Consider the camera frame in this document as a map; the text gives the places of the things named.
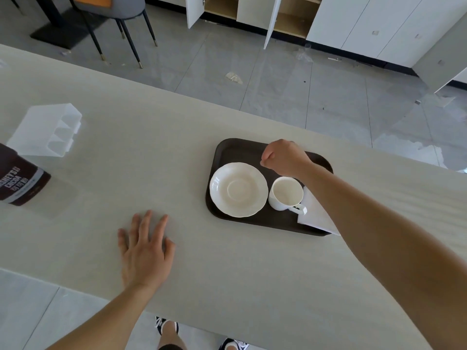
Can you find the person's right hand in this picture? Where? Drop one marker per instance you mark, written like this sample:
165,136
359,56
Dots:
288,158

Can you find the person's left hand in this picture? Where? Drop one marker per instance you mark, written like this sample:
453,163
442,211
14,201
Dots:
144,256

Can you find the person's right fingers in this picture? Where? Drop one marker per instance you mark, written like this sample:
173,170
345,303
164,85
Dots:
268,157

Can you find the person's left middle finger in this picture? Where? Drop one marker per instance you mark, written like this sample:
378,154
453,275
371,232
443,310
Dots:
146,225

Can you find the person's left little finger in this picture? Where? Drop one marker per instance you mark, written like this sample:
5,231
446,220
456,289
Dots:
122,241

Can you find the person's left thumb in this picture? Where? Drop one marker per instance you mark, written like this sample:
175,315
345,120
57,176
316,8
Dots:
169,248

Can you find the person's right forearm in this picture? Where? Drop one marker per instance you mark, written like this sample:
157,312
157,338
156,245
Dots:
386,244

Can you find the person's left forearm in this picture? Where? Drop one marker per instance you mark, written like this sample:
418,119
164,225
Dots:
105,320

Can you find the dark brown serving tray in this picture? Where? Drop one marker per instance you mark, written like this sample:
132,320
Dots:
239,151

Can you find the white ceramic cup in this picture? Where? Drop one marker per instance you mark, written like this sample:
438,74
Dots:
286,195

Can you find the white ceramic saucer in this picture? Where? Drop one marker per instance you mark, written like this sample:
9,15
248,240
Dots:
238,189

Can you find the white paper napkin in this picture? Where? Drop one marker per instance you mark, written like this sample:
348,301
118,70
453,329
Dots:
315,213

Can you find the clear plastic sheet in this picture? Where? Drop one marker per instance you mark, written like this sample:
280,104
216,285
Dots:
60,200

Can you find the person's left shoe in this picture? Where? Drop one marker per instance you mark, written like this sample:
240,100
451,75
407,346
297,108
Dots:
162,323

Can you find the person's shoe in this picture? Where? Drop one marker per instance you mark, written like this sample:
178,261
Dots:
162,323
233,344

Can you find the crumpled paper scrap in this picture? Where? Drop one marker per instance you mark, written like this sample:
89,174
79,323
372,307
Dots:
234,77

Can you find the person's left leg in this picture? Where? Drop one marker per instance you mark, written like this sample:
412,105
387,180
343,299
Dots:
170,337

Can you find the clear plastic wrapper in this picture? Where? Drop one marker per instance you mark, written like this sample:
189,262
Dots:
304,53

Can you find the person's right shoe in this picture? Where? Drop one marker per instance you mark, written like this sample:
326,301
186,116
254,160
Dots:
233,344

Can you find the brown cocoa powder container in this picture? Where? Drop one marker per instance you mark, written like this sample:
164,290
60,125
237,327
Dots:
20,180

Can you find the clear plastic compartment holder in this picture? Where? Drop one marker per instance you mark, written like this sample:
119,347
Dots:
43,129

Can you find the white cabinet row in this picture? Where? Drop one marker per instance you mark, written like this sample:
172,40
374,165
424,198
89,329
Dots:
365,21

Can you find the black table base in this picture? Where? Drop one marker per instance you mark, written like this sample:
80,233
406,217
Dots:
54,29

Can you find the grey chair with orange seat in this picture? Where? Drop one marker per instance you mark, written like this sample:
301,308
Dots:
109,7

